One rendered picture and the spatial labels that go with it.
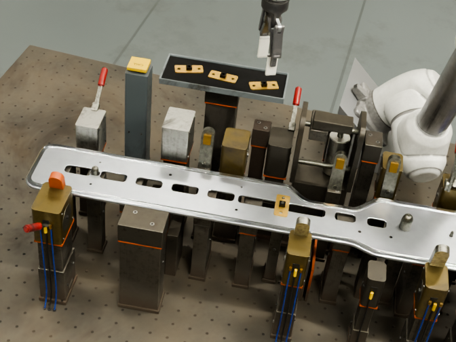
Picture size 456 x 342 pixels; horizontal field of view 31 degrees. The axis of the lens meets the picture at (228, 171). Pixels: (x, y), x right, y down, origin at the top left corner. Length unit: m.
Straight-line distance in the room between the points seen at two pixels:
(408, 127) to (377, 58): 2.22
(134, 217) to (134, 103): 0.49
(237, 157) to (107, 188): 0.38
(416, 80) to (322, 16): 2.42
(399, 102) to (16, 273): 1.34
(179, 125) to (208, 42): 2.47
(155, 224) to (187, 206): 0.14
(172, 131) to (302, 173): 0.41
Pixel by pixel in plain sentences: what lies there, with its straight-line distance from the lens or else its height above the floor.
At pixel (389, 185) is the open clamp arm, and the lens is 2.39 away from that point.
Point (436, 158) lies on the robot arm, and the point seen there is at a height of 0.93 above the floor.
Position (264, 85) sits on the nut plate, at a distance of 2.42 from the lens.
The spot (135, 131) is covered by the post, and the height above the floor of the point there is 0.92.
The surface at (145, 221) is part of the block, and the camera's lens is 2.15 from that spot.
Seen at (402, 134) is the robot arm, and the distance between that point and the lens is 2.70.
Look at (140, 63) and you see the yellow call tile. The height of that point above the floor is 1.16.
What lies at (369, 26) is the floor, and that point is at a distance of 5.15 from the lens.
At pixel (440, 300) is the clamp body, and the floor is 1.01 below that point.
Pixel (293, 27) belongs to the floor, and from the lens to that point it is 5.01.
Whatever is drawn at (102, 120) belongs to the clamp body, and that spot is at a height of 1.06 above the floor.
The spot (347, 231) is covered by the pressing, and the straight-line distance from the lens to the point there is 2.25.
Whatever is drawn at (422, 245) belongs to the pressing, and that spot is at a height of 1.00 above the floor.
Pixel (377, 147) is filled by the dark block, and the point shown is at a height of 1.12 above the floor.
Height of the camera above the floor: 2.55
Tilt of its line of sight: 41 degrees down
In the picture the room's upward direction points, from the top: 7 degrees clockwise
